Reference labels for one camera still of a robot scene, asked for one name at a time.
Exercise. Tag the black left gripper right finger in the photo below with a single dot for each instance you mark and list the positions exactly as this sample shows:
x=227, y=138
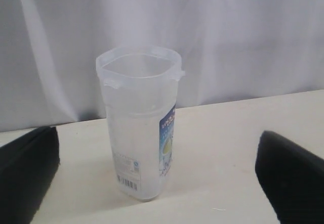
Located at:
x=291, y=178

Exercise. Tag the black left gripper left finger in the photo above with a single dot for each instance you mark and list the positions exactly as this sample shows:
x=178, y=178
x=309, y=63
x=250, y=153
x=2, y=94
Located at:
x=28, y=166

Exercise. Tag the clear plastic pitcher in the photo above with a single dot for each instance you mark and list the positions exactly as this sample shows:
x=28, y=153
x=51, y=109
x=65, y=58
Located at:
x=139, y=88

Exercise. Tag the white curtain backdrop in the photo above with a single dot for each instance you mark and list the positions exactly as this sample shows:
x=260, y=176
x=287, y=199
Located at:
x=231, y=50

